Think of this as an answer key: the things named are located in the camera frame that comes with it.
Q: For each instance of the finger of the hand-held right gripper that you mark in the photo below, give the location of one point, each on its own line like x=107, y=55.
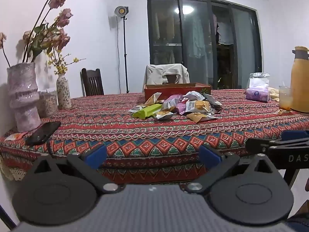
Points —
x=260, y=145
x=294, y=135

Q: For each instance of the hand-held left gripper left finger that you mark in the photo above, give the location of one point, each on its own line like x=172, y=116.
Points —
x=96, y=156

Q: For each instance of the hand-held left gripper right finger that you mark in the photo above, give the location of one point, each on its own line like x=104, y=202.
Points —
x=210, y=158

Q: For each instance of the pile of snack packets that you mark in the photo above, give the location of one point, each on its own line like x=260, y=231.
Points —
x=193, y=106

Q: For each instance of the green snack bar packet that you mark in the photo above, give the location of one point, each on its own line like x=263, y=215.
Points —
x=147, y=111

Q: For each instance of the red cardboard box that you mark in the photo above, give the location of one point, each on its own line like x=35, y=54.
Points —
x=173, y=90

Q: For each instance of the wooden table leg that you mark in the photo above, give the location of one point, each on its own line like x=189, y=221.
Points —
x=291, y=177

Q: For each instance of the small wrapped candy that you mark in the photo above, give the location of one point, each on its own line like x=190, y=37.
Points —
x=281, y=112

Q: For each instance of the glass cup with drink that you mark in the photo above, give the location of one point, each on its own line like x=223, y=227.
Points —
x=286, y=99

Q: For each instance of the clear bag of yellow bread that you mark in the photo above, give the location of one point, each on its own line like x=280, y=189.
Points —
x=274, y=93

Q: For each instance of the purple tissue pack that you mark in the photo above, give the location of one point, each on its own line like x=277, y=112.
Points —
x=257, y=94

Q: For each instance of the yellow thermos jug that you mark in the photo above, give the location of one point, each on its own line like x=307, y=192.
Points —
x=300, y=84

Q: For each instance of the red patterned tablecloth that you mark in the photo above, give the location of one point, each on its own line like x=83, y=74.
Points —
x=144, y=135

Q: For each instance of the black smartphone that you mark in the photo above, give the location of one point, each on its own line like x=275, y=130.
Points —
x=43, y=133

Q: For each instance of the person's leg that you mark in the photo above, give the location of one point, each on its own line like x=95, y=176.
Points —
x=300, y=222

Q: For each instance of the clear plastic bag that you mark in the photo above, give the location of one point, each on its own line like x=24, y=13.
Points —
x=260, y=75

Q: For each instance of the small floral vase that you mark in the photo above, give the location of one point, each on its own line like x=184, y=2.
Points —
x=63, y=94

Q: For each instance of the glass storage jar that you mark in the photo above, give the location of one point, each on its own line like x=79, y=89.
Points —
x=48, y=104

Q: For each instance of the dark wooden chair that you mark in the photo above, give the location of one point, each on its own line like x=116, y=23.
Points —
x=93, y=83

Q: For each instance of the small orange packet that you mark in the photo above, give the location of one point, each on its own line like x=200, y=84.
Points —
x=15, y=136

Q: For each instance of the cream lace undercloth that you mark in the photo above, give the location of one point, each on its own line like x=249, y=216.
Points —
x=12, y=172

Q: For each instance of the wooden chair with jacket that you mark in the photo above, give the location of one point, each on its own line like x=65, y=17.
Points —
x=170, y=79

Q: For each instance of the large grey ceramic vase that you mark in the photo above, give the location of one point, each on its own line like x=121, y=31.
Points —
x=23, y=101

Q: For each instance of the chair with beige jacket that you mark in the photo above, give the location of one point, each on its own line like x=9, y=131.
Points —
x=157, y=73

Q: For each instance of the yellow flower sprigs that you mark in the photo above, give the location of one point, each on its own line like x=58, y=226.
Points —
x=58, y=63

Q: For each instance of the sliding glass door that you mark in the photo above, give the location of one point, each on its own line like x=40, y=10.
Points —
x=200, y=41

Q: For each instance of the dried pink flowers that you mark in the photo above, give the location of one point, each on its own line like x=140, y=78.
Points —
x=64, y=15

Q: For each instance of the studio light on stand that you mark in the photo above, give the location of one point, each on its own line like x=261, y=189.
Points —
x=120, y=11

